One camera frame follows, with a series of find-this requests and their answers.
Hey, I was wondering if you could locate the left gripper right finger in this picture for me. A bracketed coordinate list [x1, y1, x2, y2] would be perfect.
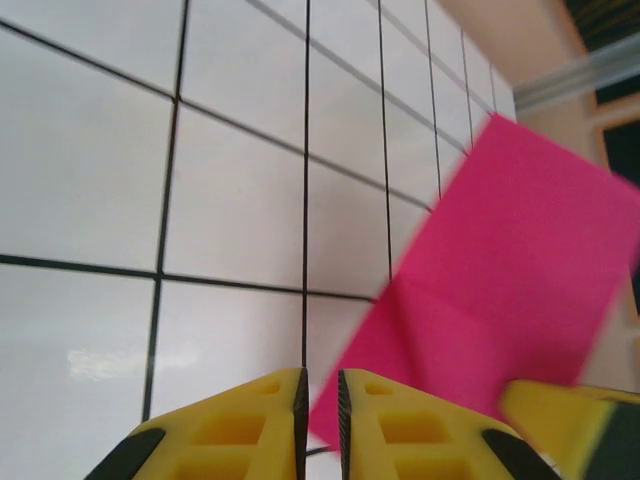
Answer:
[337, 369, 561, 480]

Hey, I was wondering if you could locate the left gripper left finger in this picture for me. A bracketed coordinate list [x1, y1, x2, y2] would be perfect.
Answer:
[84, 367, 310, 480]

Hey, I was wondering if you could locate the pink paper sheet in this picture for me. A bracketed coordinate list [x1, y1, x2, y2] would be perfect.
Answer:
[308, 112, 640, 454]

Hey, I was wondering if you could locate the aluminium corner post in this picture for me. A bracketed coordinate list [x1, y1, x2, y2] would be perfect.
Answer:
[512, 37, 640, 109]

